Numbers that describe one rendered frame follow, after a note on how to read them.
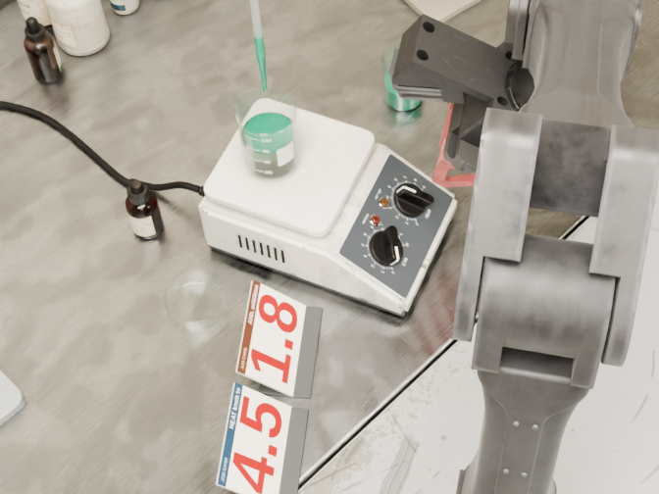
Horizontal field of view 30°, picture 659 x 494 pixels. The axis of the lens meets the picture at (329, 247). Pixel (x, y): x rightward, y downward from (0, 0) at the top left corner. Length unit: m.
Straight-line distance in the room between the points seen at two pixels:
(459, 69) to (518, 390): 0.30
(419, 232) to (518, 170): 0.48
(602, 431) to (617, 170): 0.46
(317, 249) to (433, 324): 0.13
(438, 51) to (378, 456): 0.34
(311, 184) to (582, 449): 0.32
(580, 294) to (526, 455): 0.14
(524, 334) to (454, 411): 0.41
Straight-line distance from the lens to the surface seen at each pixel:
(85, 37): 1.30
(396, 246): 1.06
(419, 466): 1.03
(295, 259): 1.08
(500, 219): 0.63
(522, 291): 0.64
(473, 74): 0.91
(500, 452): 0.75
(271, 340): 1.06
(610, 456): 1.05
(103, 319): 1.12
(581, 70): 0.71
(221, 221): 1.08
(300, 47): 1.29
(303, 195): 1.06
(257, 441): 1.02
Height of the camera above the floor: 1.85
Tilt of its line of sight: 56 degrees down
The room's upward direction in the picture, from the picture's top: 4 degrees counter-clockwise
